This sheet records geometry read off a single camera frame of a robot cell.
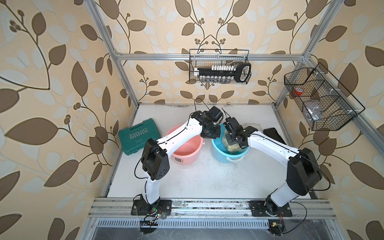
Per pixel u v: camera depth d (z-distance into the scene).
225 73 0.84
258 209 0.73
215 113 0.65
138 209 0.73
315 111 0.72
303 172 0.44
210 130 0.69
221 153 0.75
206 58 0.91
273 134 1.01
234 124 0.69
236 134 0.66
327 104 0.72
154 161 0.47
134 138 0.96
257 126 1.03
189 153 0.76
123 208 0.76
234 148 0.89
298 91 0.81
